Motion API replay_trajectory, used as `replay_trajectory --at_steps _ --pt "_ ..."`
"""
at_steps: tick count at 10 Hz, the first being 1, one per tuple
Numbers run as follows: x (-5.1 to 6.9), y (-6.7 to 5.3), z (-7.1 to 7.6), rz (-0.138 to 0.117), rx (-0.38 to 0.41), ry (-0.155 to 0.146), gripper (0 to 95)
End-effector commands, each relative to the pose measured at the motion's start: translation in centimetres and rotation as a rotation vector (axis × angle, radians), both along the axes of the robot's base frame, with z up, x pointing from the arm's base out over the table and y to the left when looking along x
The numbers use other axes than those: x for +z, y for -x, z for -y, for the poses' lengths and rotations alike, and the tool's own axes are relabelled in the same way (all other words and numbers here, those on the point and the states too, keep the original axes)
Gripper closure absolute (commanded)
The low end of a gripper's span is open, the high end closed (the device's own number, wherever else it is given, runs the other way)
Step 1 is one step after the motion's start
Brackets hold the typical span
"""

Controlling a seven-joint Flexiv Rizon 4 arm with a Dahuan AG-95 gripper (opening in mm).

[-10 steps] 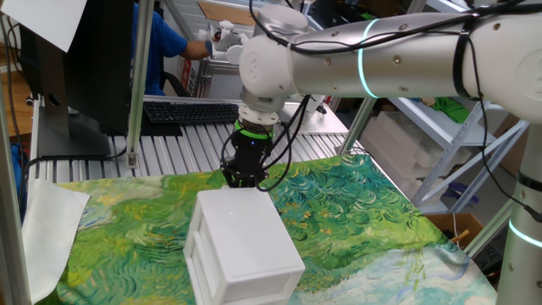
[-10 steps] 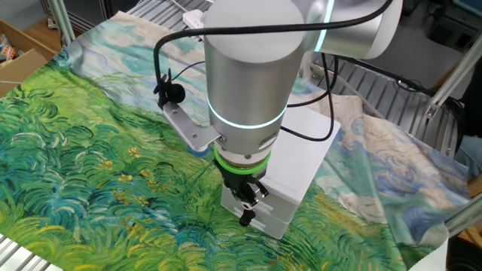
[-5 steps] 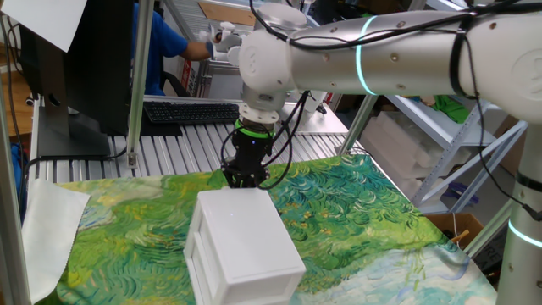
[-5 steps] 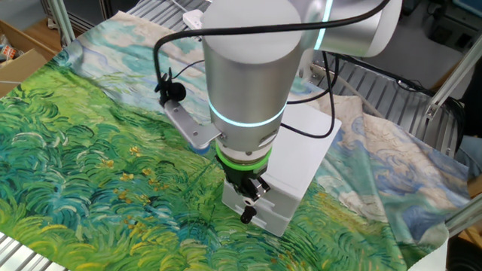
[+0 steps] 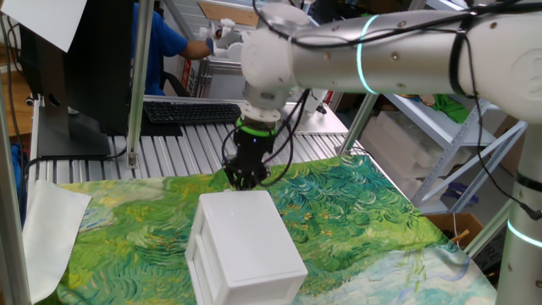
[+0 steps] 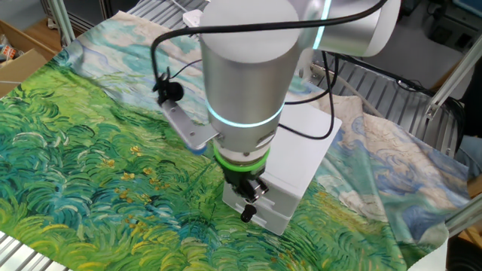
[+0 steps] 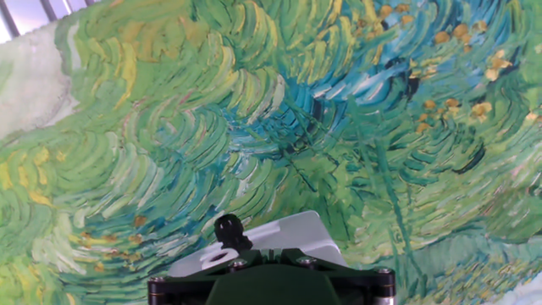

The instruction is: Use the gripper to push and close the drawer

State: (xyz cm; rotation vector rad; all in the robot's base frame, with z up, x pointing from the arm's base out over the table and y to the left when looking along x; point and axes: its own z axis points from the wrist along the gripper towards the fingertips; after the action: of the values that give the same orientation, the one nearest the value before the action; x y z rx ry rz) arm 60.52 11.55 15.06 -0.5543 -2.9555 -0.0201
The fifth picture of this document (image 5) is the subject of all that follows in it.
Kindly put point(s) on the white plastic drawer cabinet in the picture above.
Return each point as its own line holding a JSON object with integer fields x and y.
{"x": 245, "y": 233}

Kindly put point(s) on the bare person forearm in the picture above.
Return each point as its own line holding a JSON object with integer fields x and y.
{"x": 195, "y": 50}

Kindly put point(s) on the white foam blocks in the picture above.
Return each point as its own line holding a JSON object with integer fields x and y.
{"x": 394, "y": 144}

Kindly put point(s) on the green fabric item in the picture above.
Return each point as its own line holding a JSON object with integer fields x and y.
{"x": 451, "y": 108}

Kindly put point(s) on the black keyboard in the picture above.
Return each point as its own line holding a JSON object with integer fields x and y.
{"x": 190, "y": 113}

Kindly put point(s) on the blue fabric item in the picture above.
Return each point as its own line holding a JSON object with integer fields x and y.
{"x": 19, "y": 182}

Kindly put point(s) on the gloved person hand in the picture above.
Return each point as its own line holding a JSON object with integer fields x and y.
{"x": 211, "y": 46}

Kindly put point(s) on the white paper sheet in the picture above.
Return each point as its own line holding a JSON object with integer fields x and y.
{"x": 42, "y": 21}

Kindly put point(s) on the black office chair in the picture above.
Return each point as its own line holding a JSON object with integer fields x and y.
{"x": 173, "y": 84}

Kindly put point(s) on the brown cardboard box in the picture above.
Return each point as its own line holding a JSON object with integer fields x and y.
{"x": 440, "y": 222}

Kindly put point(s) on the wooden stick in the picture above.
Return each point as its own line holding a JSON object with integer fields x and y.
{"x": 460, "y": 236}

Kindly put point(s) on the black computer monitor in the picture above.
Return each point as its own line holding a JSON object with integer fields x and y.
{"x": 97, "y": 63}

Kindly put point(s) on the white box with red label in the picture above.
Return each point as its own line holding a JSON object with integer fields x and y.
{"x": 192, "y": 78}
{"x": 331, "y": 99}

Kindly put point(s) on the green painted print tablecloth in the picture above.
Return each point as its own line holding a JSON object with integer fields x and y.
{"x": 360, "y": 203}

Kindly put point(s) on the aluminium frame post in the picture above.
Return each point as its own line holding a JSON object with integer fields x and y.
{"x": 360, "y": 123}
{"x": 10, "y": 212}

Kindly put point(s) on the white hand-held device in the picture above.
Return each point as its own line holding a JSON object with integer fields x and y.
{"x": 228, "y": 40}

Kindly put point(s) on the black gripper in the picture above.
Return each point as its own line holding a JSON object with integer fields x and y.
{"x": 254, "y": 148}

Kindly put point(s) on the person torso blue shirt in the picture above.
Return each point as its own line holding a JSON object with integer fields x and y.
{"x": 156, "y": 46}

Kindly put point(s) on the aluminium frame bracket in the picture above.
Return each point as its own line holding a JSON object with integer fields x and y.
{"x": 142, "y": 84}

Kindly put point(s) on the purple plastic item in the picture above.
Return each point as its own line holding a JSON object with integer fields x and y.
{"x": 461, "y": 192}

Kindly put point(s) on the grey metal shelf rack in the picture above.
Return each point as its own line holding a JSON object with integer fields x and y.
{"x": 427, "y": 127}

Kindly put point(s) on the brown cardboard sheet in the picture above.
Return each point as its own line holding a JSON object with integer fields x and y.
{"x": 228, "y": 14}

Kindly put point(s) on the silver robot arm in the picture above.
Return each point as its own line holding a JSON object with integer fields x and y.
{"x": 423, "y": 55}

